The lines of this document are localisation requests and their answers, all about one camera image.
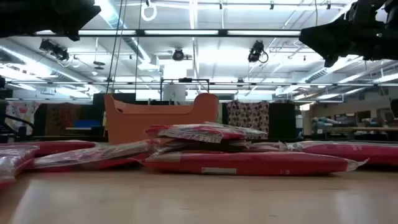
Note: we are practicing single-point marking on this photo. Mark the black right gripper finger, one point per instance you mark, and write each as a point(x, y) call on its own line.
point(326, 37)

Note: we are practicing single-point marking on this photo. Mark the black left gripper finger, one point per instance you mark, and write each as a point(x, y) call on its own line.
point(79, 15)

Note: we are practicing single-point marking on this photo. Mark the red popcorn bag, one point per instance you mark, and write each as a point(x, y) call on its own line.
point(199, 132)
point(351, 152)
point(93, 155)
point(62, 147)
point(12, 161)
point(248, 163)

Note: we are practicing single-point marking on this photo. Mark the black panel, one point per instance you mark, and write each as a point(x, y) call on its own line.
point(281, 121)

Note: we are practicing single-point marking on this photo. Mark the light patterned cloth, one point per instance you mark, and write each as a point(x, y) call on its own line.
point(248, 118)
point(21, 113)

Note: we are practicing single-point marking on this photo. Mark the dark red patterned cloth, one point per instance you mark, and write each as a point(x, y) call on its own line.
point(59, 118)

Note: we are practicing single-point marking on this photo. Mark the blue box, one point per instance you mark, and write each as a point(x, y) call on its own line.
point(87, 124)

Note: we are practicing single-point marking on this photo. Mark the white container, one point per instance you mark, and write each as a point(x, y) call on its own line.
point(174, 93)

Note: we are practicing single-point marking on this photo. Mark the orange plastic basket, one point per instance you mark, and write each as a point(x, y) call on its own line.
point(130, 127)

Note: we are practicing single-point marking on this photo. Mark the black ceiling camera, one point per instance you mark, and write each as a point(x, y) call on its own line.
point(178, 54)
point(255, 51)
point(54, 49)

